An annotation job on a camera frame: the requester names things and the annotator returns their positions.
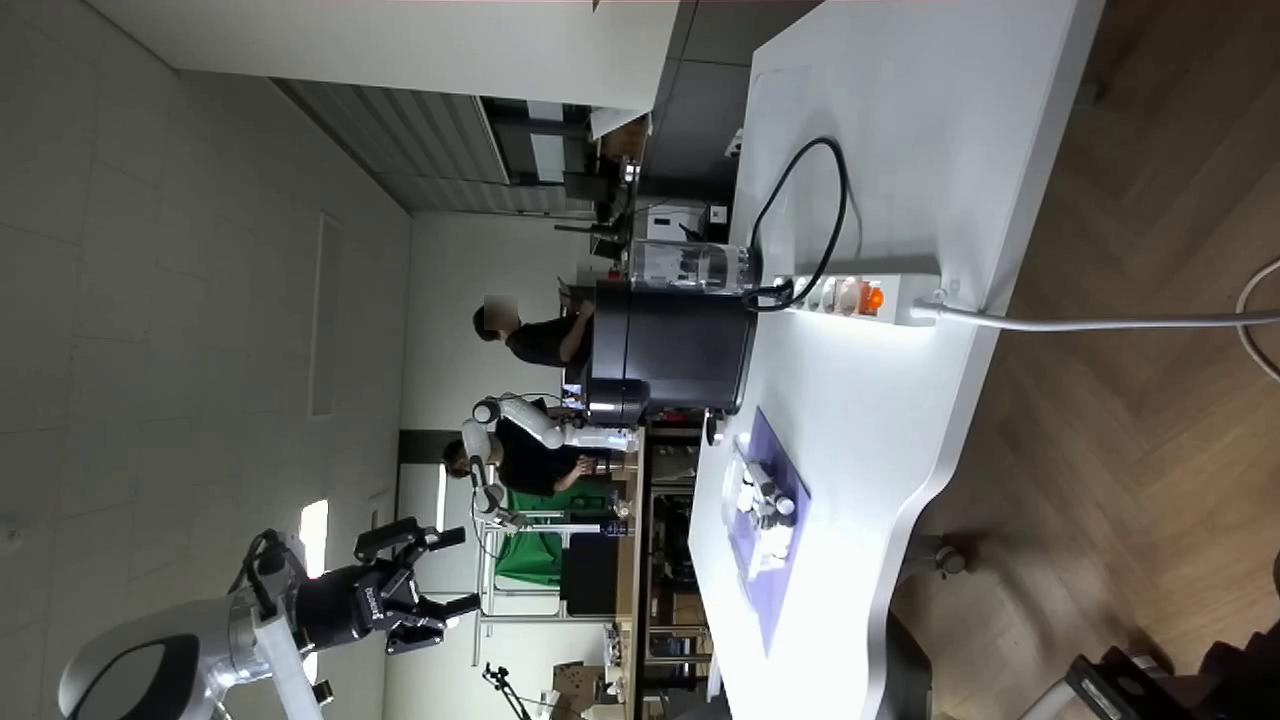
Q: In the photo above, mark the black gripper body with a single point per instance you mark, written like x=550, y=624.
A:
x=348, y=605

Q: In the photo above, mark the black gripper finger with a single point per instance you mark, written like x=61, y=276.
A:
x=414, y=537
x=429, y=616

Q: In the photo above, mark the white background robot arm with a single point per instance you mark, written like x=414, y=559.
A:
x=542, y=424

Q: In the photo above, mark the silver white Franka robot arm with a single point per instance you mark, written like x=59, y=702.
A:
x=147, y=664

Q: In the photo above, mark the green cloth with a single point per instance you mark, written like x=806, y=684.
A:
x=542, y=545

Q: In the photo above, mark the black monitor box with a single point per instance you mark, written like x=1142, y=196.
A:
x=591, y=574

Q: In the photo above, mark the standing person in black shirt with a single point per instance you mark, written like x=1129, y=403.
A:
x=542, y=343

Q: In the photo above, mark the black computer monitor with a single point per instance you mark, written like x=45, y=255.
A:
x=674, y=349

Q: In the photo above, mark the purple table mat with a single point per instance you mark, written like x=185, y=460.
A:
x=779, y=600

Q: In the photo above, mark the silver coffee machine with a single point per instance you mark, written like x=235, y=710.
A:
x=674, y=246

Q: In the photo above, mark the white power strip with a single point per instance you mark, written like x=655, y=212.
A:
x=864, y=291

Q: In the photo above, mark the black office chair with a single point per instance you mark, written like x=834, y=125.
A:
x=1147, y=684

